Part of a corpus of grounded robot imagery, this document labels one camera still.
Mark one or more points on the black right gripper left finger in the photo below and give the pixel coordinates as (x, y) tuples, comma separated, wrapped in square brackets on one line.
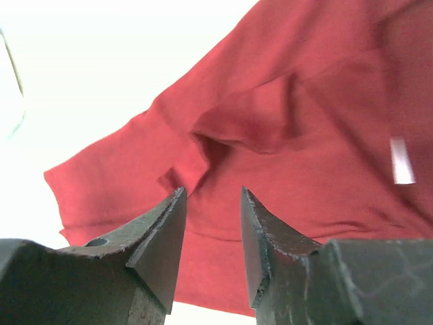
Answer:
[(126, 276)]

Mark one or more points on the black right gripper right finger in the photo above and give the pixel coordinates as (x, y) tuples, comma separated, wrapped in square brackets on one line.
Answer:
[(292, 279)]

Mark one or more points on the dark red t shirt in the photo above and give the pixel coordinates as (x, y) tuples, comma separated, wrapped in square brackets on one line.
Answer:
[(323, 109)]

